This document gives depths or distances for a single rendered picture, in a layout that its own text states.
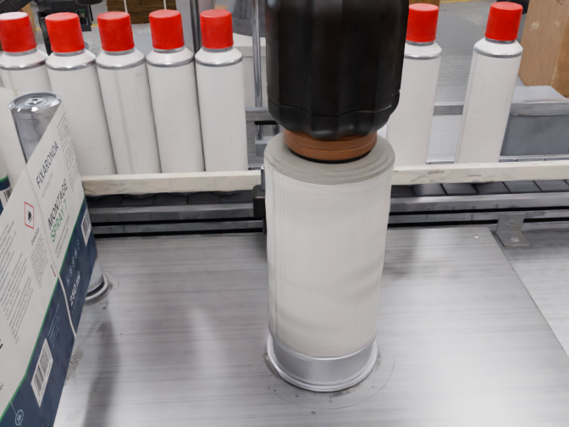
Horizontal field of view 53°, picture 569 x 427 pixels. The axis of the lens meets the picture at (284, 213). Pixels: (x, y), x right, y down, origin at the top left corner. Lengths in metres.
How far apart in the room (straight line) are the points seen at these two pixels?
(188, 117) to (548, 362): 0.43
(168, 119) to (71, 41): 0.12
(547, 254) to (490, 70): 0.22
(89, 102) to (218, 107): 0.14
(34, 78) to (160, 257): 0.23
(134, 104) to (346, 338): 0.36
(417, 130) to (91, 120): 0.36
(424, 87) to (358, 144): 0.32
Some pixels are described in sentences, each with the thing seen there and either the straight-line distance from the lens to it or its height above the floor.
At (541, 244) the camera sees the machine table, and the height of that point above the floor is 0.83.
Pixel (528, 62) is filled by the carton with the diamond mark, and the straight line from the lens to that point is 1.16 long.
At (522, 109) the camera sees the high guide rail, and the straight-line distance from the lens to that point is 0.77.
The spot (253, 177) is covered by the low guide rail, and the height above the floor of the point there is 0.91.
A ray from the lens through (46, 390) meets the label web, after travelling 0.40.
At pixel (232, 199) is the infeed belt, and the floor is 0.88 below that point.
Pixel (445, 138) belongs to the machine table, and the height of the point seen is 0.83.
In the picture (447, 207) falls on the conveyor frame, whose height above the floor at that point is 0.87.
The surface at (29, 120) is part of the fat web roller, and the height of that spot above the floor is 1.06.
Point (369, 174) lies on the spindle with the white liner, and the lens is 0.34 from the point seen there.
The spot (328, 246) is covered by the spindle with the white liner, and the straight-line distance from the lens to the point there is 0.36.
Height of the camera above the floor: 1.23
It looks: 33 degrees down
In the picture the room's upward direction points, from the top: 1 degrees counter-clockwise
